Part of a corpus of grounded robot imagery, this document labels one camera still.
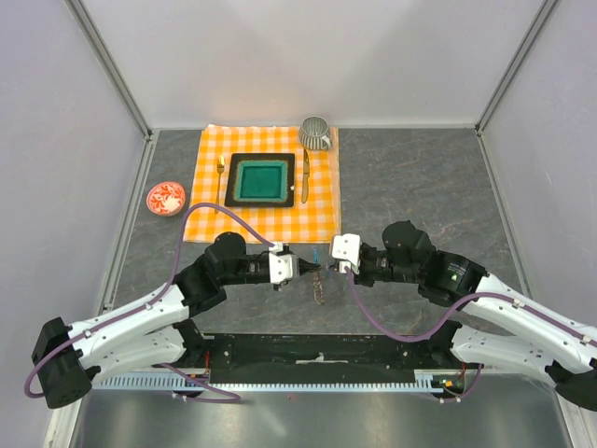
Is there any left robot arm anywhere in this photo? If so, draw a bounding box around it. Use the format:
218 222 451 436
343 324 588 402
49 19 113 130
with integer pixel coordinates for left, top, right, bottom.
24 232 321 409

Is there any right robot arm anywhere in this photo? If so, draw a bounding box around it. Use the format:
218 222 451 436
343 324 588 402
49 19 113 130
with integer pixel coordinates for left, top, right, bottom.
330 221 596 411

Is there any yellow checkered cloth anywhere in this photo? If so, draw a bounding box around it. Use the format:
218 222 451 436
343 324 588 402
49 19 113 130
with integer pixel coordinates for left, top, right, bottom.
185 124 340 244

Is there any black teal square plate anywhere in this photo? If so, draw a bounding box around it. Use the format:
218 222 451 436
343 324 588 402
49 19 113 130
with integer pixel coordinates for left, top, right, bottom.
224 153 296 208

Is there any gold knife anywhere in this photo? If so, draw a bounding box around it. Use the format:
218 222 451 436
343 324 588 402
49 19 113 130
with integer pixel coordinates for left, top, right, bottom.
301 149 311 203

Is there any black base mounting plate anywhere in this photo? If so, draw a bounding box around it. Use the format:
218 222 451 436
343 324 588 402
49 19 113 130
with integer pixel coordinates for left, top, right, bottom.
171 333 462 381

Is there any gold fork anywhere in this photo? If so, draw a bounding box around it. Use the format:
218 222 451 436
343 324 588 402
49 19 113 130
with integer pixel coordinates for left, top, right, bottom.
215 155 225 205

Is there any grey striped mug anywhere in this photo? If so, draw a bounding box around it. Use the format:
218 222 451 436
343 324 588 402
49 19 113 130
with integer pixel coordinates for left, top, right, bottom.
298 117 333 151

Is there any red white patterned bowl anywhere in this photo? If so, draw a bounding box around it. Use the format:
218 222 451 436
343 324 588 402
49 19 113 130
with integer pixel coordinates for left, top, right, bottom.
146 181 186 217

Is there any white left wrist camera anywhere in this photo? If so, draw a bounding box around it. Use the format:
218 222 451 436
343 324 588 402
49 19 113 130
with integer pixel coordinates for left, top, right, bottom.
268 243 299 287

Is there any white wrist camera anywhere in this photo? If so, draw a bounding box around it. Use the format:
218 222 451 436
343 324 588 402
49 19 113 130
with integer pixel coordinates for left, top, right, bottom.
329 233 362 274
268 243 299 287

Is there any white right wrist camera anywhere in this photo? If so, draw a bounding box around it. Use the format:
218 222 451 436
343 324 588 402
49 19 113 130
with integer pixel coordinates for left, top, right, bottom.
329 233 362 274

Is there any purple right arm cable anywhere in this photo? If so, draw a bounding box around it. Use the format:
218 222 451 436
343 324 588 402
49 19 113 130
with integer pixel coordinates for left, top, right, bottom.
347 265 597 405

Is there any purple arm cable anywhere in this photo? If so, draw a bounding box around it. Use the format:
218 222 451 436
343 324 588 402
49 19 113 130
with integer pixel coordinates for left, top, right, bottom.
23 203 285 405
347 265 597 405

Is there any grey slotted cable duct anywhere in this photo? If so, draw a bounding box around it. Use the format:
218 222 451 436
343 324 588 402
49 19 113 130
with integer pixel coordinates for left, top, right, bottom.
92 370 454 393

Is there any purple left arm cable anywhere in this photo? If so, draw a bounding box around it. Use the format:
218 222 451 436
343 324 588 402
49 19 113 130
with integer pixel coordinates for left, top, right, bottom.
23 203 285 405

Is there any aluminium corner post left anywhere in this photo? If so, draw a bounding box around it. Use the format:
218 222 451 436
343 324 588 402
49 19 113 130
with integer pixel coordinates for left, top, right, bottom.
64 0 153 140

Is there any aluminium corner post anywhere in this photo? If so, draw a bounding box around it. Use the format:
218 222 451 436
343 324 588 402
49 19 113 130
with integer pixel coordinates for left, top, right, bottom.
475 0 560 137
64 0 153 140

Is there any aluminium corner post right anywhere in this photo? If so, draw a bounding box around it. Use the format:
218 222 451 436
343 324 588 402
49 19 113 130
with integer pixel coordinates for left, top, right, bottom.
475 0 560 137

